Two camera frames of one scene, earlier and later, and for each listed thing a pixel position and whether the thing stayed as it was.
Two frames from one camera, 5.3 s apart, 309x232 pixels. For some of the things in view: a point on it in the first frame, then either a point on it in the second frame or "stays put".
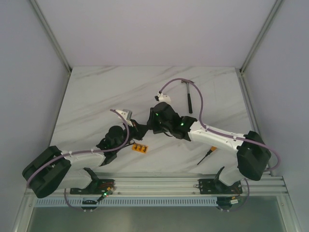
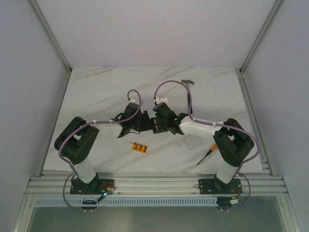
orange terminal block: x=139 y=148 stays put
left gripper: x=135 y=126 → x=145 y=118
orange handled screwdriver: x=212 y=149 stays put
